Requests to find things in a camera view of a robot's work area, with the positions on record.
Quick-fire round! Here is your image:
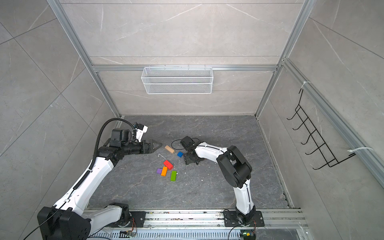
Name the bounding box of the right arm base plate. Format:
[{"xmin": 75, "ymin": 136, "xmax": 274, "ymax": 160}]
[{"xmin": 222, "ymin": 210, "xmax": 265, "ymax": 228}]

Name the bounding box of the red rectangular wood block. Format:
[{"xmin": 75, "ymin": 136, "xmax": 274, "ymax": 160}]
[{"xmin": 163, "ymin": 160, "xmax": 174, "ymax": 171}]

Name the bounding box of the aluminium front rail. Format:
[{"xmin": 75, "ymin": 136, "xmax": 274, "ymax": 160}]
[{"xmin": 130, "ymin": 209, "xmax": 309, "ymax": 230}]

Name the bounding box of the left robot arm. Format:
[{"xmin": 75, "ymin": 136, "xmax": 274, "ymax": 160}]
[{"xmin": 37, "ymin": 118, "xmax": 157, "ymax": 240}]

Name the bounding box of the black wire hook rack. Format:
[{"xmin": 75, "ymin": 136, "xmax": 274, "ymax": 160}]
[{"xmin": 287, "ymin": 89, "xmax": 356, "ymax": 171}]

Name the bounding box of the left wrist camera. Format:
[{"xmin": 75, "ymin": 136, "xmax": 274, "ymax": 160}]
[{"xmin": 134, "ymin": 123, "xmax": 148, "ymax": 142}]

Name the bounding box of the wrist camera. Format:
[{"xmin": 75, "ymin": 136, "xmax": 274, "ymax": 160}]
[
  {"xmin": 134, "ymin": 123, "xmax": 148, "ymax": 142},
  {"xmin": 180, "ymin": 136, "xmax": 195, "ymax": 151}
]

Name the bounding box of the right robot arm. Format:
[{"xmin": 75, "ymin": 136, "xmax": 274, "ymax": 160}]
[{"xmin": 181, "ymin": 137, "xmax": 256, "ymax": 224}]

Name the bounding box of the white zip tie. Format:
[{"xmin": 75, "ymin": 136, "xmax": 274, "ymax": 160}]
[{"xmin": 347, "ymin": 147, "xmax": 374, "ymax": 153}]

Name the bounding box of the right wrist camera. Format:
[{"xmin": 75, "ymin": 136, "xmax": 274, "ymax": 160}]
[{"xmin": 180, "ymin": 136, "xmax": 195, "ymax": 151}]

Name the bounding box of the long natural wood block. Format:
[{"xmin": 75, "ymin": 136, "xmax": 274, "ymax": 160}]
[{"xmin": 165, "ymin": 146, "xmax": 175, "ymax": 154}]

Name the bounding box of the green wood block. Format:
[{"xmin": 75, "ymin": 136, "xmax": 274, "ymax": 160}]
[{"xmin": 170, "ymin": 171, "xmax": 178, "ymax": 182}]

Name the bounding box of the white wire mesh basket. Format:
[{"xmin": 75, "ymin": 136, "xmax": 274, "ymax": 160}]
[{"xmin": 141, "ymin": 67, "xmax": 214, "ymax": 95}]

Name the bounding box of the orange-yellow wood block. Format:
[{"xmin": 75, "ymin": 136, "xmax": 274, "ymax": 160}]
[{"xmin": 161, "ymin": 167, "xmax": 168, "ymax": 177}]

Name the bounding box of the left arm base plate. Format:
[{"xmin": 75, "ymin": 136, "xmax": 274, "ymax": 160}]
[{"xmin": 107, "ymin": 211, "xmax": 147, "ymax": 228}]

